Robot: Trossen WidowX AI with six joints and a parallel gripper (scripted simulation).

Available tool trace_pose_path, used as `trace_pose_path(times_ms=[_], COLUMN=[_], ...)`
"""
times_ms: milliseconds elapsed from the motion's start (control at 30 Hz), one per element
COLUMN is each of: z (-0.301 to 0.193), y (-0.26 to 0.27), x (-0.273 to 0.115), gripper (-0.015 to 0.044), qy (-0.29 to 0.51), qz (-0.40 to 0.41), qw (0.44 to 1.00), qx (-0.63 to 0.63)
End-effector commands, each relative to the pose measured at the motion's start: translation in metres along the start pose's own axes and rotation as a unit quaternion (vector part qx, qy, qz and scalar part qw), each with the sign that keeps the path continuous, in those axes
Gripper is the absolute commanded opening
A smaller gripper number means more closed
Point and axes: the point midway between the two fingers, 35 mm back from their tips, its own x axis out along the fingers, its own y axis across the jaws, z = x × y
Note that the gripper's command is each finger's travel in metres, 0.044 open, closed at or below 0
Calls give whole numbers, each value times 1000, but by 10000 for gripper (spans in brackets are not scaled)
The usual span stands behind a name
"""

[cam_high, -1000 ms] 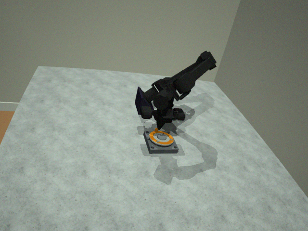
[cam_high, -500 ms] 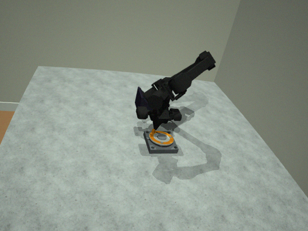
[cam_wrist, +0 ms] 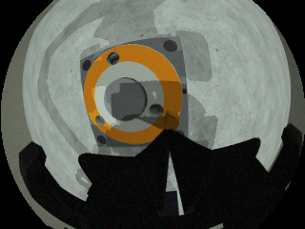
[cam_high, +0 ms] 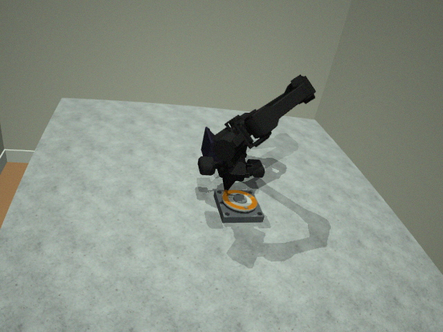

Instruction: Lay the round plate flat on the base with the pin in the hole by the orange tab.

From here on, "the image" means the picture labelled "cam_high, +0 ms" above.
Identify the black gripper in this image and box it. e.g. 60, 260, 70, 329
197, 149, 265, 190

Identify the orange round plate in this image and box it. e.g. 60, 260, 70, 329
222, 190, 257, 212

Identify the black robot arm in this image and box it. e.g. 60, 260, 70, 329
212, 75, 316, 182

